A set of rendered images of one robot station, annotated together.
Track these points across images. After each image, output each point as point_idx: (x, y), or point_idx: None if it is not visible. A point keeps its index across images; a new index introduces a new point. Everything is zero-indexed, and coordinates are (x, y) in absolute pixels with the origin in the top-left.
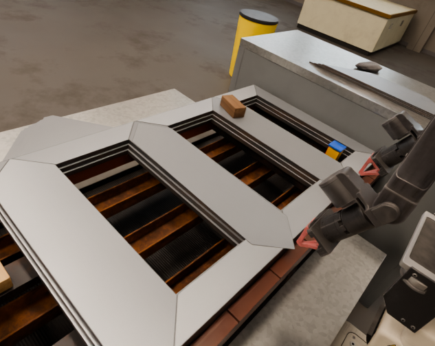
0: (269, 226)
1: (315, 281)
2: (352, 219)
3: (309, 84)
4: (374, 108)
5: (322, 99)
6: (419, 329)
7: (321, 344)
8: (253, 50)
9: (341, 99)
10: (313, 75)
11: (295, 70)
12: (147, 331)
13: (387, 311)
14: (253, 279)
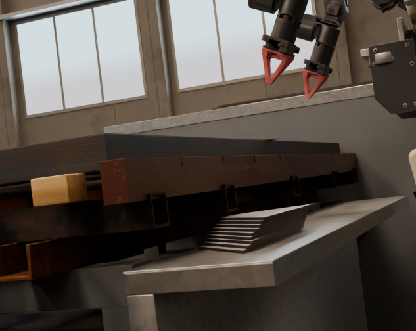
0: None
1: (335, 209)
2: (286, 2)
3: (215, 126)
4: (298, 102)
5: (239, 132)
6: None
7: (370, 209)
8: (126, 132)
9: (259, 117)
10: (213, 112)
11: (189, 121)
12: None
13: (390, 111)
14: (249, 148)
